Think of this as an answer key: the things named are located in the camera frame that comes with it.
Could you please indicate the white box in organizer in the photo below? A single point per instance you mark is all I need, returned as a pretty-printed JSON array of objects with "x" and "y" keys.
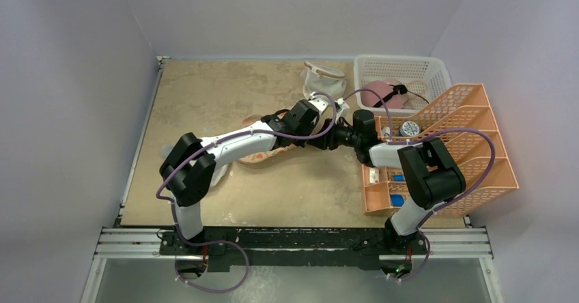
[{"x": 374, "y": 176}]

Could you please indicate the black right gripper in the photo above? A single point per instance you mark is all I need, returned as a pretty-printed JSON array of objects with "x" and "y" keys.
[{"x": 339, "y": 136}]

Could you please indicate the white mesh drawstring bag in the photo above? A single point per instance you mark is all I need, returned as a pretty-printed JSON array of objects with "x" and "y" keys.
[{"x": 321, "y": 78}]

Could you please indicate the blue item in organizer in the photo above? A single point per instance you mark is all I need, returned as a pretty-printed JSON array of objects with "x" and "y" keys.
[{"x": 397, "y": 200}]

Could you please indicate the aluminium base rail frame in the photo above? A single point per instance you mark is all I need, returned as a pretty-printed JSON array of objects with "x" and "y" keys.
[{"x": 364, "y": 248}]

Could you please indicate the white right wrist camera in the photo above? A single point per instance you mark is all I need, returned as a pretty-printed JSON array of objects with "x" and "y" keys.
[{"x": 342, "y": 108}]

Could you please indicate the white round mesh bag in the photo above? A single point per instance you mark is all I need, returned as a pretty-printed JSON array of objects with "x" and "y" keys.
[{"x": 217, "y": 175}]

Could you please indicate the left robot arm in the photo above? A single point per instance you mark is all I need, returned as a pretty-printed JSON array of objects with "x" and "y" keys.
[{"x": 189, "y": 168}]

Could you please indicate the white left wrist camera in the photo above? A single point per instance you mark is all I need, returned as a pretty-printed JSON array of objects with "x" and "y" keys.
[{"x": 320, "y": 105}]

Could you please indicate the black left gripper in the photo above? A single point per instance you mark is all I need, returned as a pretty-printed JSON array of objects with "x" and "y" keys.
[{"x": 311, "y": 127}]

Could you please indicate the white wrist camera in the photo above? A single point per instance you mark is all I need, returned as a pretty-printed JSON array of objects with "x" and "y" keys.
[
  {"x": 342, "y": 108},
  {"x": 320, "y": 105}
]

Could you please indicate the white plastic basket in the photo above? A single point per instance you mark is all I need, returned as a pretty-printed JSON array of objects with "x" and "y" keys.
[{"x": 426, "y": 78}]

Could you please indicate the pink bra in basket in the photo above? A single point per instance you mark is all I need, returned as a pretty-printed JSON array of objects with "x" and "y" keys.
[{"x": 394, "y": 95}]

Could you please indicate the floral mesh laundry bag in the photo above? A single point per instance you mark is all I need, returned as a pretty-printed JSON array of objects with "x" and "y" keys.
[{"x": 261, "y": 156}]

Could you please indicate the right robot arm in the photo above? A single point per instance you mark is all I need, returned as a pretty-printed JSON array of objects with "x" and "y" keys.
[{"x": 432, "y": 176}]

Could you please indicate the metal corner bracket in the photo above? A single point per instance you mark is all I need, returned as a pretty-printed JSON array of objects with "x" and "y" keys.
[{"x": 162, "y": 61}]

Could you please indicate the orange plastic desk organizer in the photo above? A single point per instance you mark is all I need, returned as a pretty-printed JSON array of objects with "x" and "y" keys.
[{"x": 465, "y": 106}]

